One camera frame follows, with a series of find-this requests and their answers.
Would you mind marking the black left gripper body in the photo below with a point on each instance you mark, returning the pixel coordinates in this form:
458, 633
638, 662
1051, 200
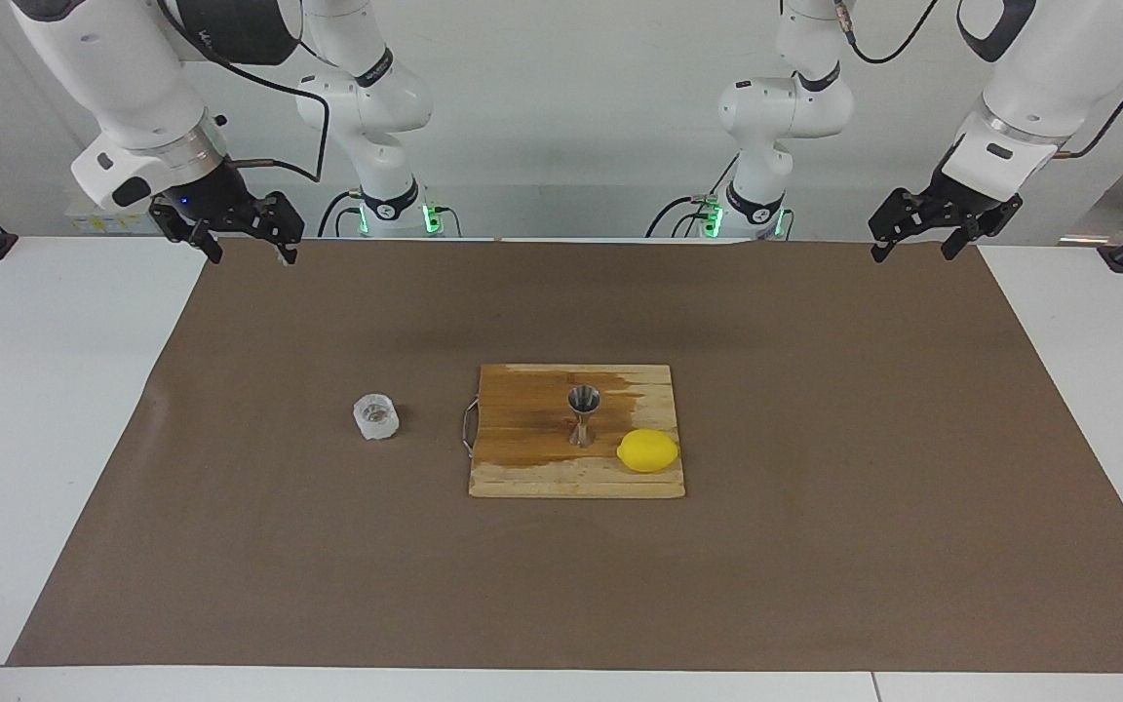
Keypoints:
971, 200

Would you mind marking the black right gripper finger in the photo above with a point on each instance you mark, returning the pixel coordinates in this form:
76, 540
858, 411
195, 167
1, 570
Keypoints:
181, 237
281, 219

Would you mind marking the clear glass cup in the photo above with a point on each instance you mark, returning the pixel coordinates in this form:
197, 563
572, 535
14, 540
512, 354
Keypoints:
376, 417

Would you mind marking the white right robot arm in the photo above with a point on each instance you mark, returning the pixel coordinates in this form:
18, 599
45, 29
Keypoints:
123, 78

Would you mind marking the white yellow boxes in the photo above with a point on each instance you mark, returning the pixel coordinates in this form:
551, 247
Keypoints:
103, 222

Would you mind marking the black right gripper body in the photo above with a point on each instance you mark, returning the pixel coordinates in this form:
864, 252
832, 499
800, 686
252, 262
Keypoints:
211, 200

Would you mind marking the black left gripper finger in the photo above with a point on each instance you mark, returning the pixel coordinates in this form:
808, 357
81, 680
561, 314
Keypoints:
898, 216
990, 222

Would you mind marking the yellow lemon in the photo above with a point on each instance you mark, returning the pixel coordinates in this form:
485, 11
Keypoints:
647, 451

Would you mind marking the steel cocktail jigger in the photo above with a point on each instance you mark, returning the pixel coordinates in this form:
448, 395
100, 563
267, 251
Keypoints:
583, 414

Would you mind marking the wooden cutting board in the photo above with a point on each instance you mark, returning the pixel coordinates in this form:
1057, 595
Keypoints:
522, 458

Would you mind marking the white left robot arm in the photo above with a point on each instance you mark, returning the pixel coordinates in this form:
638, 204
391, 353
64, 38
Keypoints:
1059, 68

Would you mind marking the brown table mat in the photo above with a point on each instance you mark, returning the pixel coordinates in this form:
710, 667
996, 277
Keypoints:
561, 585

